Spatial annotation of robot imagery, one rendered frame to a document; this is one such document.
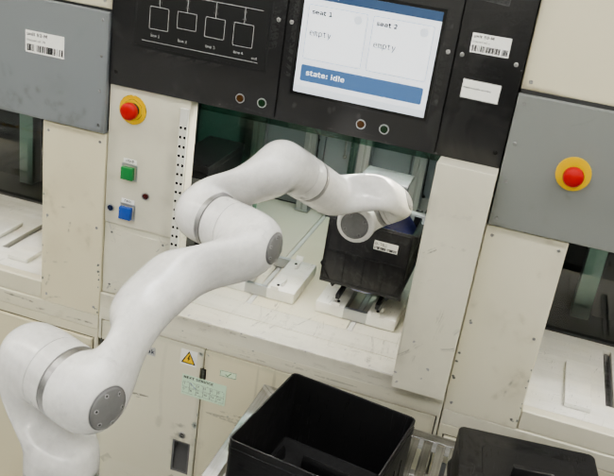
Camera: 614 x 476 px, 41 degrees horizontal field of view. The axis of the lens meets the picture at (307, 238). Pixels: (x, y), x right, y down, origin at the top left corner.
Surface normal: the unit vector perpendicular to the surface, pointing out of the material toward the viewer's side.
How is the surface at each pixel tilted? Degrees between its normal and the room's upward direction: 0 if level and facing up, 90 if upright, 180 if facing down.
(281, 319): 0
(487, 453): 0
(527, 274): 90
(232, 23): 90
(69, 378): 39
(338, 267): 90
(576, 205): 90
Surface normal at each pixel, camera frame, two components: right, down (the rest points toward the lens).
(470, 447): 0.14, -0.91
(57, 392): -0.43, -0.17
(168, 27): -0.29, 0.34
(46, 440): 0.20, -0.56
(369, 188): 0.25, -0.36
